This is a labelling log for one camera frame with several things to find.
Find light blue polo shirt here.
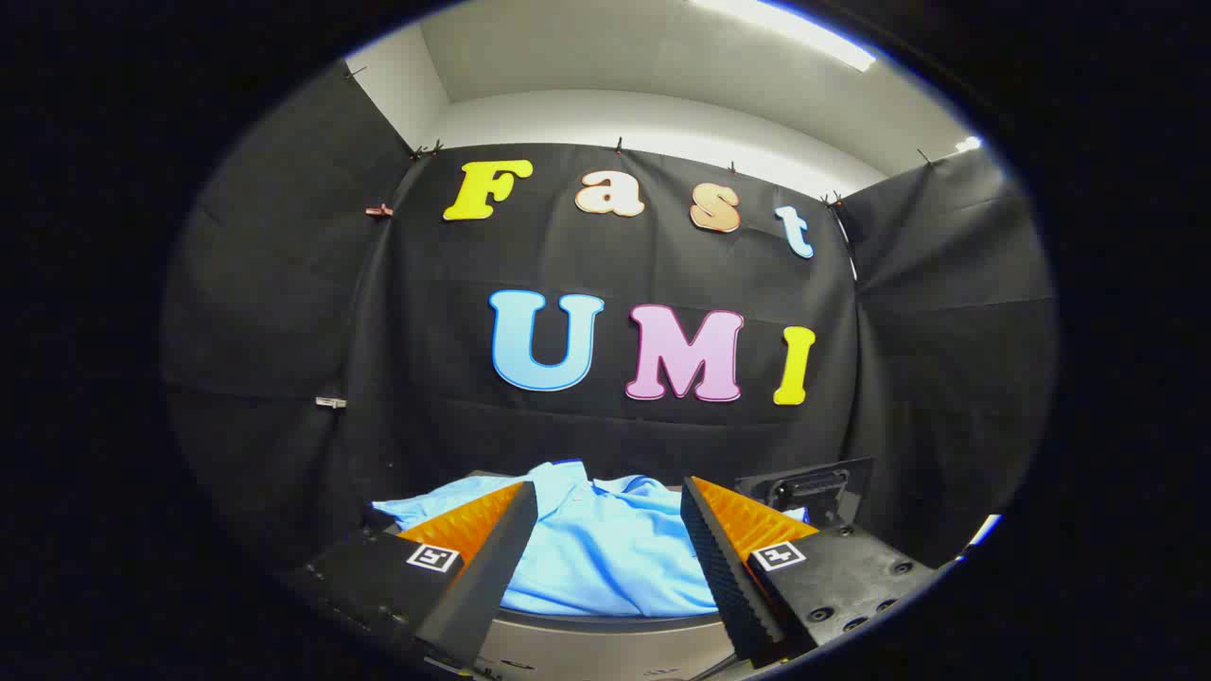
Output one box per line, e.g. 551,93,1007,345
371,461,813,618

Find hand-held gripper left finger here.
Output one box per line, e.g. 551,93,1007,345
289,480,538,669

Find grey box stand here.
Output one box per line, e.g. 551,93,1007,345
364,469,748,681

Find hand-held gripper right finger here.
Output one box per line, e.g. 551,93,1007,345
680,476,939,669

